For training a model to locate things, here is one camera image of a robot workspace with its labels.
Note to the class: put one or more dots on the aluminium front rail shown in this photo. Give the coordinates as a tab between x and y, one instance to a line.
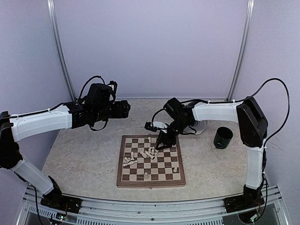
95	211

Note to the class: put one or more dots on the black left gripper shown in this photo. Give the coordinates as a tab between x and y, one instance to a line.
122	110

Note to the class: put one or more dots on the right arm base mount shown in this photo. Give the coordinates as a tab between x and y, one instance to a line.
240	202

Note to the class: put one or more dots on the left aluminium corner post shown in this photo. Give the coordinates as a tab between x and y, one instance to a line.
59	48

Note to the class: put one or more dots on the dark green cup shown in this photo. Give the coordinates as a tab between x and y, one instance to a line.
222	137

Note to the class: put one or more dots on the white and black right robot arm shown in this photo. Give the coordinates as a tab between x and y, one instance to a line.
246	113

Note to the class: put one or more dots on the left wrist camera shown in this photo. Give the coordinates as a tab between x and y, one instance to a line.
113	85

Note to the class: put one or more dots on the wooden chess board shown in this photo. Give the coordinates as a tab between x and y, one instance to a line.
160	169

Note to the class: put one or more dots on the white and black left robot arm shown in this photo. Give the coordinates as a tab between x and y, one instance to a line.
16	127

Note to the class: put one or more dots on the right aluminium corner post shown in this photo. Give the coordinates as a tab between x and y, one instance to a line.
242	49

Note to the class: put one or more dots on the fallen white king centre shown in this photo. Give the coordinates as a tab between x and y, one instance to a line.
154	154

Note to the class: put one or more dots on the aluminium corner post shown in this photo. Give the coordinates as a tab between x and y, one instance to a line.
242	49
59	48

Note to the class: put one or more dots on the fallen white bishop centre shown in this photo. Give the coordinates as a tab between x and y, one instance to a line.
143	154

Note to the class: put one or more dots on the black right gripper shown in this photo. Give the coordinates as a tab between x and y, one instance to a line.
169	142

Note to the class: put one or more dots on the white plate with spiral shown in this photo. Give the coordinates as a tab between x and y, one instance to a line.
197	128

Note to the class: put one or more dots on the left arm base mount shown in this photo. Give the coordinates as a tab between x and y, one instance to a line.
62	202

